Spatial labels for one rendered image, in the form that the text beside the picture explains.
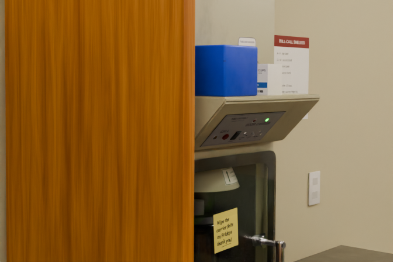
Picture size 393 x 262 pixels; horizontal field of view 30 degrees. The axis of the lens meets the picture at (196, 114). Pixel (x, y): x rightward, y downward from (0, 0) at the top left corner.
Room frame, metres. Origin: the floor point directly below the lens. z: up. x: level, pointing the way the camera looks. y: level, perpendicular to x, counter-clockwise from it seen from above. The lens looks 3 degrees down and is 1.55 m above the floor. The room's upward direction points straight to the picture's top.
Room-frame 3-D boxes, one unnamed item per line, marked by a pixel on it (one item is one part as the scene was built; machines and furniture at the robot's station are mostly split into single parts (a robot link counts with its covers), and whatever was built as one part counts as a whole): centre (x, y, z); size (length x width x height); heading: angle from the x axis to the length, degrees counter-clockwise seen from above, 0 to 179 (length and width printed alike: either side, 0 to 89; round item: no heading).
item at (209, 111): (1.41, -0.11, 1.46); 0.32 x 0.12 x 0.10; 140
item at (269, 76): (1.44, -0.13, 1.54); 0.05 x 0.05 x 0.06; 50
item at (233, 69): (1.33, -0.04, 1.56); 0.10 x 0.10 x 0.09; 50
